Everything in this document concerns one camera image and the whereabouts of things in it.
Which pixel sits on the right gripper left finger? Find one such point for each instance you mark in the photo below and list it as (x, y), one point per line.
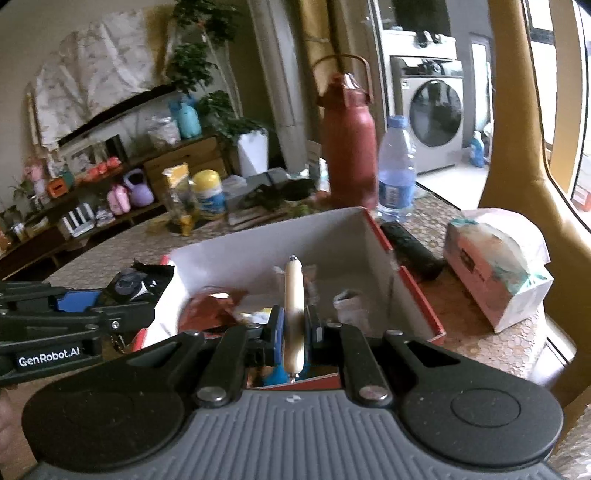
(273, 337)

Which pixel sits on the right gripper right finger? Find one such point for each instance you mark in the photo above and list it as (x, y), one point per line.
(314, 330)

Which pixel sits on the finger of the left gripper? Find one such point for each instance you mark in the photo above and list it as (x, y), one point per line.
(76, 301)

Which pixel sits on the blue snack packet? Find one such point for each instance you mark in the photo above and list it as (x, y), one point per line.
(277, 376)

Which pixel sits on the brown oreo snack bag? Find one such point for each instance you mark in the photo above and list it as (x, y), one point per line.
(210, 309)

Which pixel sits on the black wrapper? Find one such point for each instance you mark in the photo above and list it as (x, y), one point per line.
(153, 278)

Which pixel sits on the red cardboard box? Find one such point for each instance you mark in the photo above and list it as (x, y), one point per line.
(345, 248)

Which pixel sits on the wooden tv cabinet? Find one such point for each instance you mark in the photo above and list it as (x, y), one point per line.
(41, 255)

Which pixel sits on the pink toy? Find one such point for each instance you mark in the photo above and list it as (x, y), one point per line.
(118, 200)

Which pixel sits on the black remote control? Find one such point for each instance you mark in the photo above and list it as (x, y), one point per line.
(425, 263)

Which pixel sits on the stack of books and boxes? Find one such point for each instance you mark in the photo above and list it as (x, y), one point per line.
(248, 198)

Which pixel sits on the purple kettlebell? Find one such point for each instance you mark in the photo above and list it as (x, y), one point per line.
(140, 194)

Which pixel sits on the black lid green jar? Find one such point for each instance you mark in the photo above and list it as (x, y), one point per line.
(297, 193)

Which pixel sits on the glass with yellow packet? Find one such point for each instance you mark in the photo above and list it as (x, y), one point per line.
(179, 199)

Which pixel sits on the yellow lid supplement jar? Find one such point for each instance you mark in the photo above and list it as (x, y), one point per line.
(207, 189)

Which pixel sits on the clear plastic water bottle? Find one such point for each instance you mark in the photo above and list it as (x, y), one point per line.
(396, 171)

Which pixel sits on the dark red thermos bottle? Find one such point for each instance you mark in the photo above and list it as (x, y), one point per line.
(349, 137)

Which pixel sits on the clear plastic bag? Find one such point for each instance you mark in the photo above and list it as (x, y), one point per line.
(163, 132)

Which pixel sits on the tissue pack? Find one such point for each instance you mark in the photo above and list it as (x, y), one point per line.
(501, 257)

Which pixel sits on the light blue jug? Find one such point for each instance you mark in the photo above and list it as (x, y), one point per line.
(186, 118)

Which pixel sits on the cloth covered television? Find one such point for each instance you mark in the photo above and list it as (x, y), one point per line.
(95, 68)

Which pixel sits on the potted green plant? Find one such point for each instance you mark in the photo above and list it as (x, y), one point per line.
(199, 61)

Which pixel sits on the washing machine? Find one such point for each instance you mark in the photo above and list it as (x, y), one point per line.
(425, 84)

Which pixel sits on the picture frame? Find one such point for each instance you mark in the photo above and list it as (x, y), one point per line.
(83, 156)

